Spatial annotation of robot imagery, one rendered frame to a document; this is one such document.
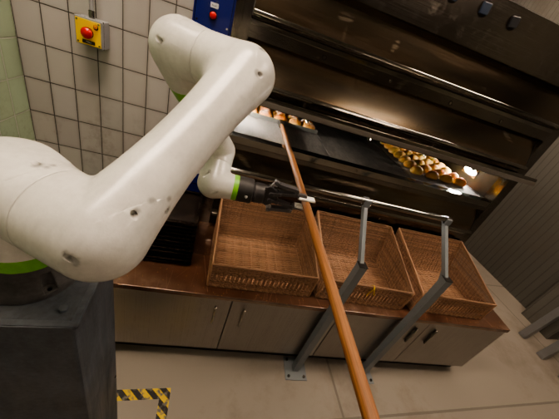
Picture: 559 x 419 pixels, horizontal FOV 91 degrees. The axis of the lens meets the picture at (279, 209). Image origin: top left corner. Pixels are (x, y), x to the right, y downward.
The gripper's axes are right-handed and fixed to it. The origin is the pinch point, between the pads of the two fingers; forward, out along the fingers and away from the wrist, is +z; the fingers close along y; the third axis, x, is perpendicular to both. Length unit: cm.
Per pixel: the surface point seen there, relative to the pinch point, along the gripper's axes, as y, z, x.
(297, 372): 118, 38, 5
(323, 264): -0.9, -0.7, 33.3
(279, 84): -29, -14, -54
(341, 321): -1, 0, 51
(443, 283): 26, 83, 4
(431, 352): 95, 128, -1
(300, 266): 60, 25, -28
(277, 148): 2, -5, -56
